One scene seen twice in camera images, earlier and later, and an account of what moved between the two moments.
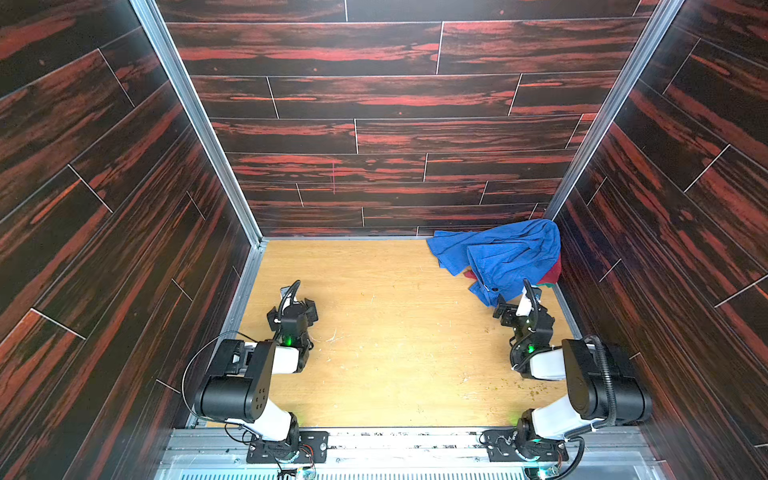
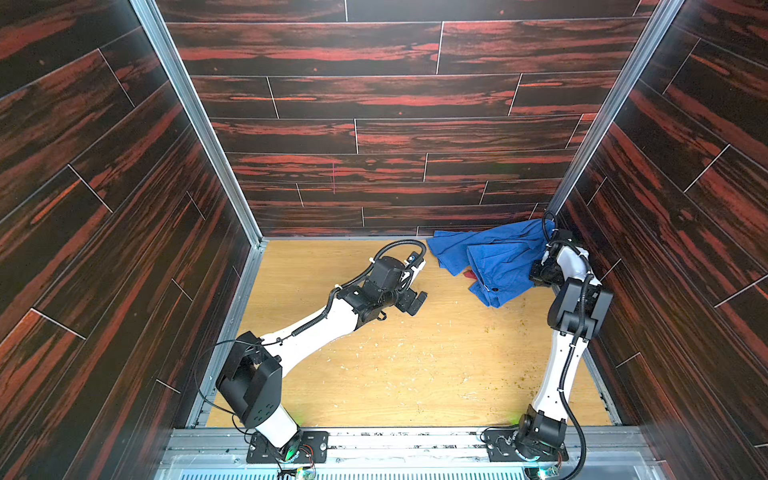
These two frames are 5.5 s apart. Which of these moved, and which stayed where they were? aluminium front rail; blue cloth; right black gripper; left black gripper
Moved: right black gripper; left black gripper
Stayed: blue cloth; aluminium front rail
